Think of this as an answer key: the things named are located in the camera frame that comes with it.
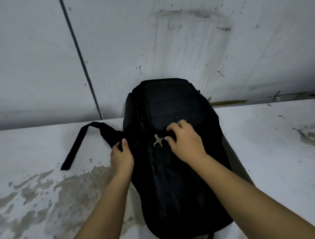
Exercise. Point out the brown cardboard scrap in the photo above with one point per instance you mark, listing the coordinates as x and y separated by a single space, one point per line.
228 102

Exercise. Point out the person's right hand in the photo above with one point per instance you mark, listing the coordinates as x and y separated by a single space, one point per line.
187 144

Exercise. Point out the person's left forearm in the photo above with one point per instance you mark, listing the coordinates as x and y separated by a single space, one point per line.
105 211

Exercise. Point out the white table with peeled patch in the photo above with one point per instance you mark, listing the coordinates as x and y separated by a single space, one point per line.
37 147

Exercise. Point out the plain black backpack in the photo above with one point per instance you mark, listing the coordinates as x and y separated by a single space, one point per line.
177 192

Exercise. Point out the person's right forearm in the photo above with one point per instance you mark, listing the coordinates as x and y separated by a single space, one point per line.
251 204

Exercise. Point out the stained white table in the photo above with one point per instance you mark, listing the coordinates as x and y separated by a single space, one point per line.
270 152

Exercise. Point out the person's left hand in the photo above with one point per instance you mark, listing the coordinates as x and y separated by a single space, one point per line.
121 160

